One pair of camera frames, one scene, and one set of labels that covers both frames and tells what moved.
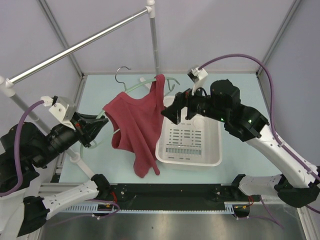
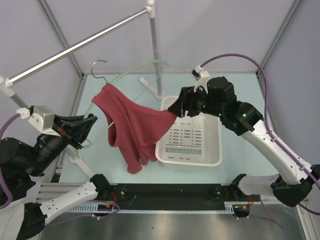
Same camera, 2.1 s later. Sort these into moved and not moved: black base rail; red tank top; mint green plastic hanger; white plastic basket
Moved: mint green plastic hanger; red tank top
Not moved: black base rail; white plastic basket
